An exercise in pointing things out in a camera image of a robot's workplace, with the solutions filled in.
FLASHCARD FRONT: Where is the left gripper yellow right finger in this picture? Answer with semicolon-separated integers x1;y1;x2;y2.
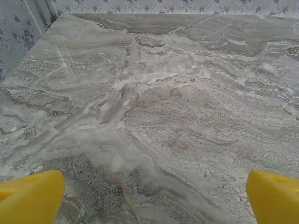
246;169;299;224

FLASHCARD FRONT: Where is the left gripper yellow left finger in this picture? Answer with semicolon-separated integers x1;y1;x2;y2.
0;169;66;224

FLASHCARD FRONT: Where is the aluminium corner frame post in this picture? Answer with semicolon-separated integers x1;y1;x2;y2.
23;0;59;37

